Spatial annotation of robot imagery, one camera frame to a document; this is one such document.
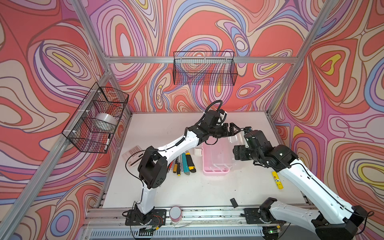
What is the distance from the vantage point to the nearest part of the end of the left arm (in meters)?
0.70

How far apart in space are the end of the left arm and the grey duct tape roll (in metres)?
0.49

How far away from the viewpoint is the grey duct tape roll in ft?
2.32
